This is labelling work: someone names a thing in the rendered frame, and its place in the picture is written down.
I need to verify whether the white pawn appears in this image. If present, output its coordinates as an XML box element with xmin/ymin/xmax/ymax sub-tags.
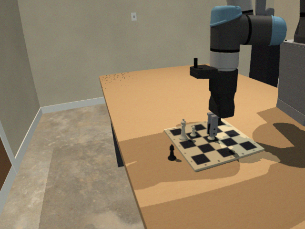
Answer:
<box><xmin>190</xmin><ymin>126</ymin><xmax>196</xmax><ymax>137</ymax></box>

